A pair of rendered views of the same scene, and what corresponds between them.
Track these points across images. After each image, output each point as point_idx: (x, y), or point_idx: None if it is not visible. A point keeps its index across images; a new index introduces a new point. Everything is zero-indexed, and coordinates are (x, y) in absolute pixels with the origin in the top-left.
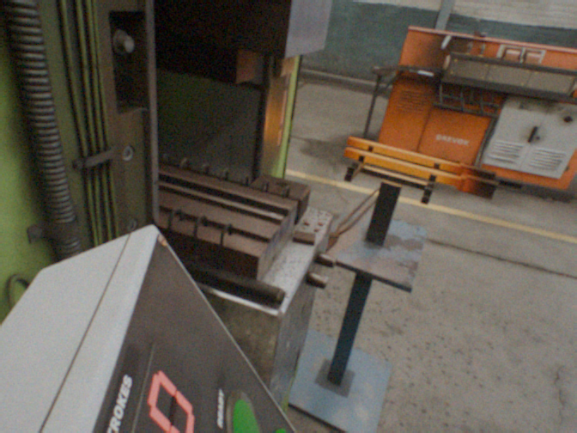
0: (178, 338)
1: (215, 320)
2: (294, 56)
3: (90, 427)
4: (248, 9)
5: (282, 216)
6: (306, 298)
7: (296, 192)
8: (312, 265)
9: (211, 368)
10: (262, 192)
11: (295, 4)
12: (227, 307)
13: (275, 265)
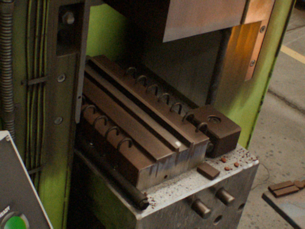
0: None
1: (26, 181)
2: (177, 38)
3: None
4: (147, 7)
5: (185, 146)
6: (204, 224)
7: (221, 130)
8: (205, 195)
9: (8, 196)
10: (183, 121)
11: (174, 11)
12: (111, 198)
13: (164, 183)
